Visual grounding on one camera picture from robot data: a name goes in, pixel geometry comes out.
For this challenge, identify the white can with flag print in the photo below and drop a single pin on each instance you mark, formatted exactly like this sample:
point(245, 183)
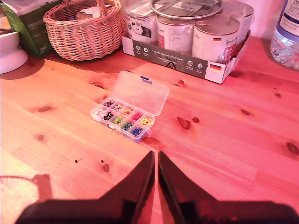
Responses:
point(215, 39)

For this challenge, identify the black-headed pin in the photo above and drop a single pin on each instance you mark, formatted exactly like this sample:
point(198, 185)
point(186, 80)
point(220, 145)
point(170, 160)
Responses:
point(76, 161)
point(102, 161)

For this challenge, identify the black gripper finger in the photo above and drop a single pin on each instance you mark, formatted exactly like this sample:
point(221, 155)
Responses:
point(130, 186)
point(182, 186)

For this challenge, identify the large clear water bottle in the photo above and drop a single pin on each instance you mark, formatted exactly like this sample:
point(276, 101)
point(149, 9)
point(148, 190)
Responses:
point(287, 35)

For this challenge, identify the silver and green bag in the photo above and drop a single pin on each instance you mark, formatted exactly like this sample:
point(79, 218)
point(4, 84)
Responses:
point(35, 30)

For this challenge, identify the white can with black graphic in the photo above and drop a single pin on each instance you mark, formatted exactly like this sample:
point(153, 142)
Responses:
point(140, 30)

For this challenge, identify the printed cardboard can tray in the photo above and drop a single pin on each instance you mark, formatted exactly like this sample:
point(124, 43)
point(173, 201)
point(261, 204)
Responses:
point(163, 56)

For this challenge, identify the clear plastic pin organiser box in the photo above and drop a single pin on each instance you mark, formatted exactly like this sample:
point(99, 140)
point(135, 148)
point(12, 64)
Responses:
point(140, 95)

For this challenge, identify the white round ceramic stand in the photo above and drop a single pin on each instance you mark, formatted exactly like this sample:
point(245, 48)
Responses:
point(11, 58)

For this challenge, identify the white can with pink label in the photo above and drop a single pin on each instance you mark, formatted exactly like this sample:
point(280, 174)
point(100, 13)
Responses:
point(175, 37)

